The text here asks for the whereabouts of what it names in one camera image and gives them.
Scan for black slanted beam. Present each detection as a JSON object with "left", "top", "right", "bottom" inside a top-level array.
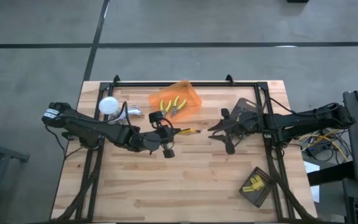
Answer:
[{"left": 306, "top": 161, "right": 356, "bottom": 187}]

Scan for orange translucent plastic bin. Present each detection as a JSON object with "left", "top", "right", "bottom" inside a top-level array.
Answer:
[{"left": 148, "top": 80, "right": 203, "bottom": 127}]

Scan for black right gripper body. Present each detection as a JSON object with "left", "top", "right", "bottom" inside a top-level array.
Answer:
[{"left": 221, "top": 108, "right": 264, "bottom": 156}]

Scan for yellow green crayon box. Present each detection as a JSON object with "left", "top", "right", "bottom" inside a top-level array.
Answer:
[{"left": 178, "top": 128, "right": 201, "bottom": 135}]

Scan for white paper sheet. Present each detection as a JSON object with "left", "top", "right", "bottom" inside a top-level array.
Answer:
[{"left": 303, "top": 160, "right": 321, "bottom": 203}]

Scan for white lamp power cable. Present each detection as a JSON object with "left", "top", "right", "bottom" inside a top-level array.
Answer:
[{"left": 118, "top": 104, "right": 143, "bottom": 122}]

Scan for black aluminium table frame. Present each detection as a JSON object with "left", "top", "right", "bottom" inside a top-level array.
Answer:
[{"left": 50, "top": 74, "right": 321, "bottom": 223}]

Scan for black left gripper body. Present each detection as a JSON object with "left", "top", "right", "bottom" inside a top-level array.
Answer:
[{"left": 135, "top": 111, "right": 175, "bottom": 159}]

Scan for white mushroom table lamp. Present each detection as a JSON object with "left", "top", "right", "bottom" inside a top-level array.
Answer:
[{"left": 98, "top": 96, "right": 127, "bottom": 125}]

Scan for black mesh basket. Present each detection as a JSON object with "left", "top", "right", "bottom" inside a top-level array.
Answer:
[{"left": 238, "top": 166, "right": 276, "bottom": 208}]

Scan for yellow handled pliers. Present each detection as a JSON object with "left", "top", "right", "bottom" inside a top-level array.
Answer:
[
  {"left": 159, "top": 99, "right": 173, "bottom": 121},
  {"left": 170, "top": 95, "right": 188, "bottom": 118}
]

